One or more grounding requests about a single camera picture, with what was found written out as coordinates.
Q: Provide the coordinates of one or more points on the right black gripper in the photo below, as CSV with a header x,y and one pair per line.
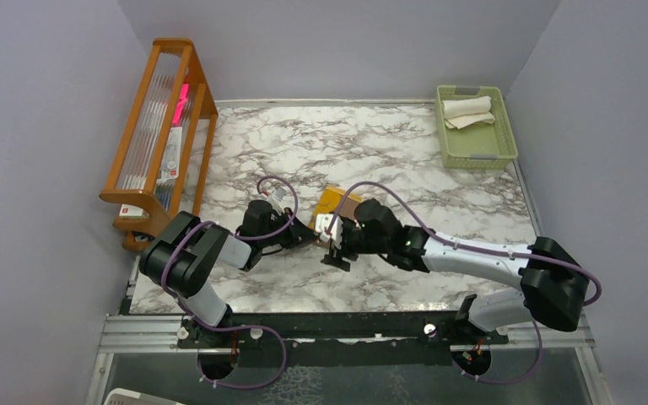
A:
x,y
336,255

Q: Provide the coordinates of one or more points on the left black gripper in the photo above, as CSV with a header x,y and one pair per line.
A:
x,y
297,234

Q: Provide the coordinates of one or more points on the yellow brown towel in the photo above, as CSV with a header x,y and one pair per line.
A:
x,y
332,200

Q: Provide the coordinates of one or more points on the white cream towel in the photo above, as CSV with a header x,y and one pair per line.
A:
x,y
458,114

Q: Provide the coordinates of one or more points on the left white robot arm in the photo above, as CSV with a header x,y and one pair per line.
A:
x,y
182,257

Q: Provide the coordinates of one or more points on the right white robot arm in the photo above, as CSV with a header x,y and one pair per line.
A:
x,y
542,282

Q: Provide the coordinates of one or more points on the wooden shelf rack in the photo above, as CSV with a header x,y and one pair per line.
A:
x,y
132,178

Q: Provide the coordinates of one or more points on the green plastic basket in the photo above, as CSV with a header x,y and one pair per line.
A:
x,y
481,145

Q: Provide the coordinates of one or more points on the small white red box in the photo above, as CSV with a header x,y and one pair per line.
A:
x,y
127,211

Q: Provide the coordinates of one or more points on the white basket corner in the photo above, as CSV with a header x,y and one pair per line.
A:
x,y
121,396

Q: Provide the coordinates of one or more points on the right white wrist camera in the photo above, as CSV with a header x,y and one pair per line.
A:
x,y
329,227

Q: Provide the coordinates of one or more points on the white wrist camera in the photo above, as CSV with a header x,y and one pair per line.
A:
x,y
329,227
276,198

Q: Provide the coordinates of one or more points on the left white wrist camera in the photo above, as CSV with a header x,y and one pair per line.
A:
x,y
276,198

